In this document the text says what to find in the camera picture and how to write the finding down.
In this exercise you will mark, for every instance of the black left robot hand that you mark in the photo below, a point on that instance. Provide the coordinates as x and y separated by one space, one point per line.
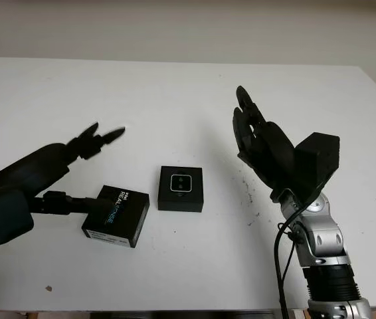
35 166

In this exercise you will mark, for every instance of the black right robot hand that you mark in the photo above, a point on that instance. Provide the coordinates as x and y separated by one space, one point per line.
274 149

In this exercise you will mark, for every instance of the small silver black camera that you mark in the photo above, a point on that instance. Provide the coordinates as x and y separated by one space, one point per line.
180 183

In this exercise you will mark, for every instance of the black RealSense box lid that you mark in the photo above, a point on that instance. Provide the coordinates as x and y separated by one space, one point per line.
125 219

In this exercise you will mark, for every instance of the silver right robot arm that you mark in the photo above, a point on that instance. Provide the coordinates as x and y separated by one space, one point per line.
327 239

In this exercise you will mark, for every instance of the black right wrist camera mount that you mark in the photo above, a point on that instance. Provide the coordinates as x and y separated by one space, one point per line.
317 159

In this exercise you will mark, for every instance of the black camera box base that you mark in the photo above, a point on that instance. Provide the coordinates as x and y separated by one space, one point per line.
166 201

